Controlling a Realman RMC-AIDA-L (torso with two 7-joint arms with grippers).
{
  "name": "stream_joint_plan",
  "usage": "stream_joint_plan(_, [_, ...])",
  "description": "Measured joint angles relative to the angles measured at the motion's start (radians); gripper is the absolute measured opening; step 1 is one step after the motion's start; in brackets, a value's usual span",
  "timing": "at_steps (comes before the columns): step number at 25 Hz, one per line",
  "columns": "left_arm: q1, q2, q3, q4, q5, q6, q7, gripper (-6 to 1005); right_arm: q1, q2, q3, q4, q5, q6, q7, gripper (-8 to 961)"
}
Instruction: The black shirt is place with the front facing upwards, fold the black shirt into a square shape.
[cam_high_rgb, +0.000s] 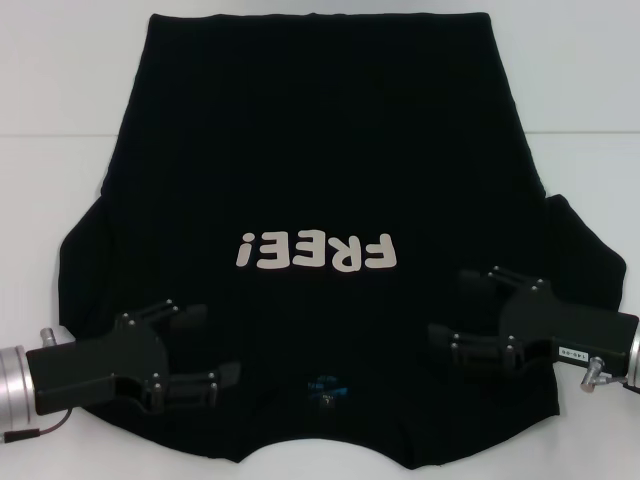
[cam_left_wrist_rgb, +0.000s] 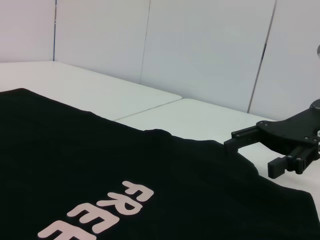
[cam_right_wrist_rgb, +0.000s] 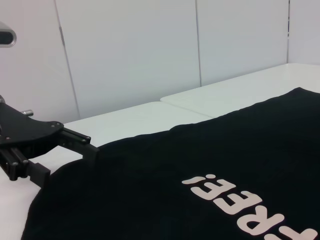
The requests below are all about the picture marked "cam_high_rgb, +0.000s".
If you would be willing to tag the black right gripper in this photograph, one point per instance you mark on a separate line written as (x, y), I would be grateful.
(575, 330)

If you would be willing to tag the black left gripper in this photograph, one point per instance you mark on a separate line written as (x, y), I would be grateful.
(100, 365)

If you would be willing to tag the black shirt with FREE print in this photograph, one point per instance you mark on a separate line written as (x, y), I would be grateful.
(320, 150)

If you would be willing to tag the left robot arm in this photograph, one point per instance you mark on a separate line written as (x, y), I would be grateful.
(15, 380)

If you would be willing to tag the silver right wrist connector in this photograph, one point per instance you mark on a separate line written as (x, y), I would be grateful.
(594, 376)

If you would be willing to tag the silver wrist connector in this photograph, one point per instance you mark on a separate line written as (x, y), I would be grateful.
(594, 376)
(52, 336)

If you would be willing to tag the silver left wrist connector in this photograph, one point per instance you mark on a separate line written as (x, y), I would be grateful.
(52, 336)

